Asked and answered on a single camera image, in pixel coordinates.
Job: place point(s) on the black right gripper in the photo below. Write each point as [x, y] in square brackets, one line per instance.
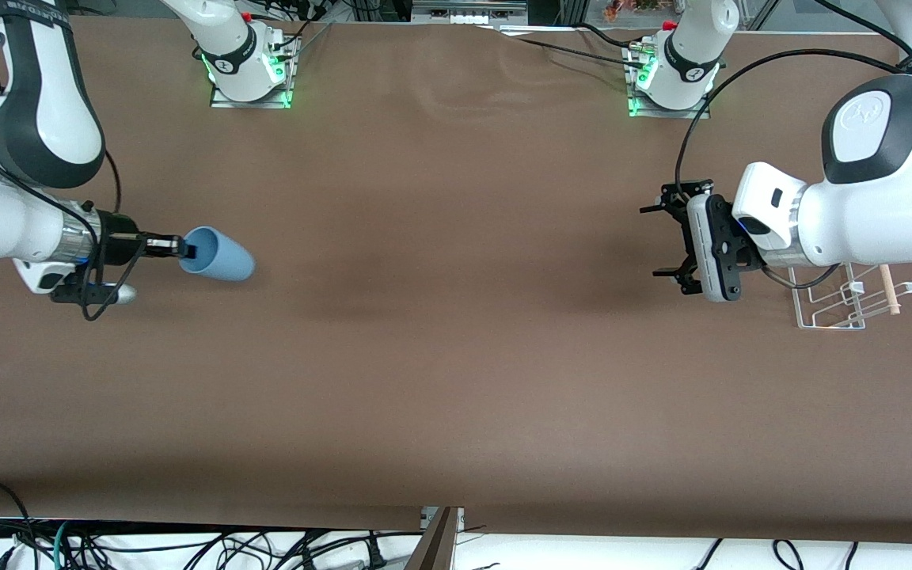
[115, 238]

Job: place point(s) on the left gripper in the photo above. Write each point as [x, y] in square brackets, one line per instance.
[678, 199]

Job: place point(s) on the blue plastic cup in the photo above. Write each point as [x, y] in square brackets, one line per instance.
[226, 257]

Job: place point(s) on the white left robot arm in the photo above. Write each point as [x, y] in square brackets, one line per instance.
[891, 190]

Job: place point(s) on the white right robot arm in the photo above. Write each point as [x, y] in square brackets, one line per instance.
[36, 111]

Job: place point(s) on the brown table cover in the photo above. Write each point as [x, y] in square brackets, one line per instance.
[456, 356]

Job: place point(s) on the white power strip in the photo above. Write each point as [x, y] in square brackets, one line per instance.
[468, 11]

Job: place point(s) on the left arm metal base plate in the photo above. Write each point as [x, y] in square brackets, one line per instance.
[701, 113]

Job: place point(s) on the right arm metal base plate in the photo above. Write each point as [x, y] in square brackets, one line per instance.
[282, 99]

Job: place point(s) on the dark metal frame post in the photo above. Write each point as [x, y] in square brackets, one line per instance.
[436, 546]

